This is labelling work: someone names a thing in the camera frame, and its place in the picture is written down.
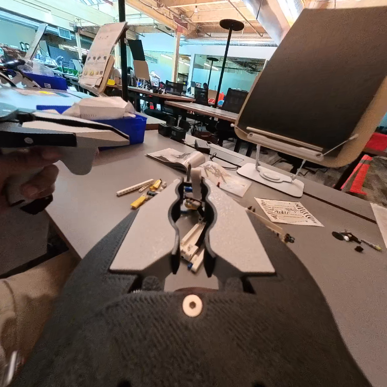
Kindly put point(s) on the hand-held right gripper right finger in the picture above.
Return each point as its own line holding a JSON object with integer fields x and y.
{"x": 238, "y": 242}

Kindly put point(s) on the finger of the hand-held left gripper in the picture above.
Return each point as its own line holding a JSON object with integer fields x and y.
{"x": 99, "y": 139}
{"x": 72, "y": 121}

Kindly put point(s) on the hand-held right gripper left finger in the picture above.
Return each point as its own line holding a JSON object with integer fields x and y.
{"x": 145, "y": 242}

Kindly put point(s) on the zebra striped lego helicopter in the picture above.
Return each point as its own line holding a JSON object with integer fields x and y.
{"x": 269, "y": 223}

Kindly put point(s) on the white lego skid assembly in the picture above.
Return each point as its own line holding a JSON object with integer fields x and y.
{"x": 190, "y": 238}

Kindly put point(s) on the pile of lego pieces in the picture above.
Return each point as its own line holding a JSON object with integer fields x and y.
{"x": 142, "y": 193}

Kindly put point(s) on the cluster of small lego parts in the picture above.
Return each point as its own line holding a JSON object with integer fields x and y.
{"x": 347, "y": 237}

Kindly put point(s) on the person's left hand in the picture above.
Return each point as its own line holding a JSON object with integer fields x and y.
{"x": 30, "y": 163}

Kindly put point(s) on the white paper bags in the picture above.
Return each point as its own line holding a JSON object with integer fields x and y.
{"x": 96, "y": 107}

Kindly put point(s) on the blue plastic bin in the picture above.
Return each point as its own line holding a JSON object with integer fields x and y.
{"x": 133, "y": 127}

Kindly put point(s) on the blue bin with label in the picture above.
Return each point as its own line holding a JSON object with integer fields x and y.
{"x": 45, "y": 81}

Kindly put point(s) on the zebra sticker sheet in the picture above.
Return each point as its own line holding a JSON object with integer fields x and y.
{"x": 287, "y": 211}

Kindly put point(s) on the silver laptop stand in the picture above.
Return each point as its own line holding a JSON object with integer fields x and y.
{"x": 272, "y": 178}

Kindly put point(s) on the white poster board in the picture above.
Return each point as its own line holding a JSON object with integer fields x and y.
{"x": 99, "y": 54}

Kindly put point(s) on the black box device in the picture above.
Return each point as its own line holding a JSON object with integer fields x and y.
{"x": 174, "y": 130}

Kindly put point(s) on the wooden office desk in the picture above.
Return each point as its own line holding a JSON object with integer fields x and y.
{"x": 163, "y": 95}
{"x": 205, "y": 109}

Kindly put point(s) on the open instruction booklet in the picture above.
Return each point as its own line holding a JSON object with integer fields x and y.
{"x": 178, "y": 157}

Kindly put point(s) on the black pole with round disc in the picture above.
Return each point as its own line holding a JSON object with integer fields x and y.
{"x": 228, "y": 45}
{"x": 123, "y": 54}

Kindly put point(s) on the grey power adapter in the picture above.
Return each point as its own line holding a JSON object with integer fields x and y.
{"x": 202, "y": 145}

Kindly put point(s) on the orange red cone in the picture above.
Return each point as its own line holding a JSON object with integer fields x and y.
{"x": 359, "y": 175}

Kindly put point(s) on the black mesh office chair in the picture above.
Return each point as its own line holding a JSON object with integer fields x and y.
{"x": 234, "y": 101}

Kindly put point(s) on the white paper sheet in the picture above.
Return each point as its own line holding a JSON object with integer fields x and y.
{"x": 381, "y": 220}

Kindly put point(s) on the black laptop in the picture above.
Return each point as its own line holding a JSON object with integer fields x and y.
{"x": 317, "y": 84}

